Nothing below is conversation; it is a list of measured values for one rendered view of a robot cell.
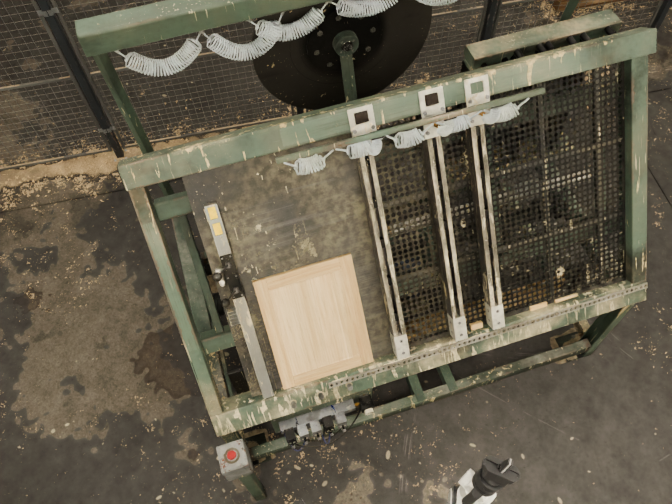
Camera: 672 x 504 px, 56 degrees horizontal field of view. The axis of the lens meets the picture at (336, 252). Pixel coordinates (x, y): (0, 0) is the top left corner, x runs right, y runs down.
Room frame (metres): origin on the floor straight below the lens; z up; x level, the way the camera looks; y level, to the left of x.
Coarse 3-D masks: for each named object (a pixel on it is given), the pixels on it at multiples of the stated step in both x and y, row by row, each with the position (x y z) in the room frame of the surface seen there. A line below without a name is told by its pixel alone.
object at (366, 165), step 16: (352, 112) 1.67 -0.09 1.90; (368, 112) 1.68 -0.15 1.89; (352, 128) 1.63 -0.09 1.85; (368, 128) 1.64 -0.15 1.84; (368, 160) 1.59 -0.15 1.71; (368, 176) 1.57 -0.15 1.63; (368, 192) 1.51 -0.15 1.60; (368, 208) 1.48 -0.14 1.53; (384, 224) 1.43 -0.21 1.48; (384, 240) 1.39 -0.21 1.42; (384, 256) 1.37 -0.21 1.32; (384, 272) 1.30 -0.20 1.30; (384, 288) 1.26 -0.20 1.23; (400, 304) 1.21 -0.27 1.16; (400, 320) 1.17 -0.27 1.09; (400, 336) 1.12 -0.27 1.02; (400, 352) 1.07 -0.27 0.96
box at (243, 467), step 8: (240, 440) 0.71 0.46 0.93; (216, 448) 0.68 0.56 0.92; (224, 448) 0.68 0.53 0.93; (240, 448) 0.68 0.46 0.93; (240, 456) 0.64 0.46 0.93; (248, 456) 0.66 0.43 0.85; (224, 464) 0.61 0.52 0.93; (232, 464) 0.61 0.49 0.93; (240, 464) 0.61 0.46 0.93; (248, 464) 0.61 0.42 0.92; (224, 472) 0.58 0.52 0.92; (232, 472) 0.59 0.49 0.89; (240, 472) 0.59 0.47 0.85; (248, 472) 0.60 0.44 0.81
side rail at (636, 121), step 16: (624, 64) 2.01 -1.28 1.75; (640, 64) 1.98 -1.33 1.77; (624, 80) 1.97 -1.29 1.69; (640, 80) 1.94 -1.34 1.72; (624, 96) 1.93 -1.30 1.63; (640, 96) 1.90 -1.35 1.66; (640, 112) 1.86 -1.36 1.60; (640, 128) 1.82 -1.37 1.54; (640, 144) 1.78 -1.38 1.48; (640, 160) 1.74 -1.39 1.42; (640, 176) 1.69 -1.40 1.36; (640, 192) 1.65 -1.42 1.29; (640, 208) 1.61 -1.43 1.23; (640, 224) 1.56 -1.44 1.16; (640, 240) 1.51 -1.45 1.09; (640, 256) 1.46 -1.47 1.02; (640, 272) 1.41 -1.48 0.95
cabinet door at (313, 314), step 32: (256, 288) 1.24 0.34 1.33; (288, 288) 1.25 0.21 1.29; (320, 288) 1.26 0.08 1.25; (352, 288) 1.27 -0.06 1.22; (288, 320) 1.16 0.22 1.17; (320, 320) 1.17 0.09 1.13; (352, 320) 1.18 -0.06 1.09; (288, 352) 1.06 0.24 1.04; (320, 352) 1.07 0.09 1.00; (352, 352) 1.08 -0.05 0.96; (288, 384) 0.96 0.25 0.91
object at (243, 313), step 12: (204, 204) 1.45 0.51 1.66; (216, 204) 1.44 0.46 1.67; (216, 240) 1.35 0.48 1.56; (228, 252) 1.32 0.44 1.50; (240, 300) 1.19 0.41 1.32; (240, 312) 1.16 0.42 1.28; (252, 324) 1.13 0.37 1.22; (252, 336) 1.09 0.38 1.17; (252, 348) 1.06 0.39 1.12; (252, 360) 1.02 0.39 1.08; (264, 372) 0.98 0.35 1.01; (264, 384) 0.95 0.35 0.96; (264, 396) 0.91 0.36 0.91
